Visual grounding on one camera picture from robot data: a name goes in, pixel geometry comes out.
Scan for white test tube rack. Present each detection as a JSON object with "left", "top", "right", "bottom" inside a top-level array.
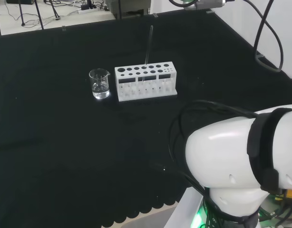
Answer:
[{"left": 114, "top": 61, "right": 178, "bottom": 103}]

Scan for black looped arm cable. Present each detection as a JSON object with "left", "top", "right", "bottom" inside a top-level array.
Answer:
[{"left": 253, "top": 0, "right": 284, "bottom": 73}]

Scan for dark grey equipment stand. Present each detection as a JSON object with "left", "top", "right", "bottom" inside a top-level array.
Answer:
[{"left": 105, "top": 0, "right": 151, "bottom": 19}]

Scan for black bench cloth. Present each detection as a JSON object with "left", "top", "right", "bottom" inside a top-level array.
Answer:
[{"left": 0, "top": 6, "right": 292, "bottom": 228}]

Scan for black box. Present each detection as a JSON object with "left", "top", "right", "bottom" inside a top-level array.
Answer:
[{"left": 6, "top": 0, "right": 35, "bottom": 5}]

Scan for clear glass rod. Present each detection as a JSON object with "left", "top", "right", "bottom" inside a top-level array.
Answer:
[{"left": 141, "top": 25, "right": 154, "bottom": 83}]

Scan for clear glass beaker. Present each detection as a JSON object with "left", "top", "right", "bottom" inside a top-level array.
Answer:
[{"left": 88, "top": 68, "right": 111, "bottom": 100}]

